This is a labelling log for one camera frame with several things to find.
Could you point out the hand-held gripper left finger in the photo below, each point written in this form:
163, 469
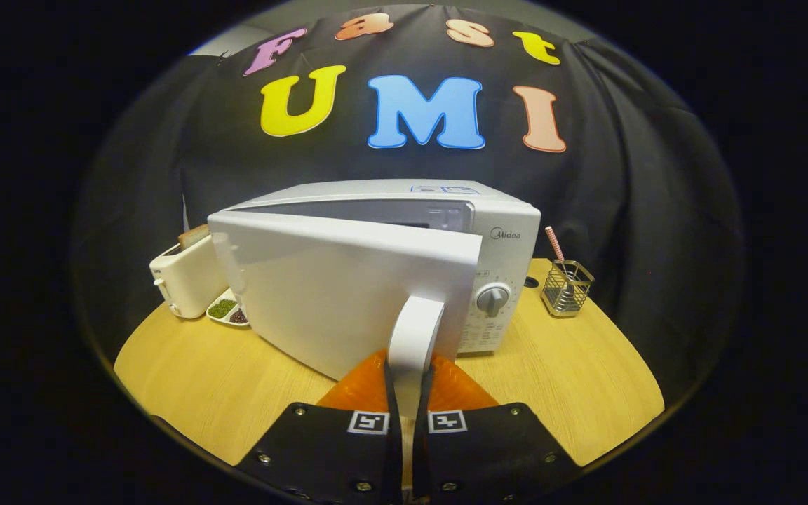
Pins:
327, 456

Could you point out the black backdrop cloth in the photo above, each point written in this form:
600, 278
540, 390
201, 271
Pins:
621, 175

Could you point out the pink striped straw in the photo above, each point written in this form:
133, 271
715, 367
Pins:
554, 244

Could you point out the white microwave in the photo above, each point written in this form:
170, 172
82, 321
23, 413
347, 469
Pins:
341, 294

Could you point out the brown bread slice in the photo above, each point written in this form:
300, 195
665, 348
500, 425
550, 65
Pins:
193, 236

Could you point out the white toaster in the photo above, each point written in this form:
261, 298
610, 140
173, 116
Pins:
186, 280

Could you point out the white divided dish of beans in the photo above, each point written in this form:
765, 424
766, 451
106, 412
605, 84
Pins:
225, 308

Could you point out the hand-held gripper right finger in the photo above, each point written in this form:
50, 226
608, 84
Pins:
488, 456

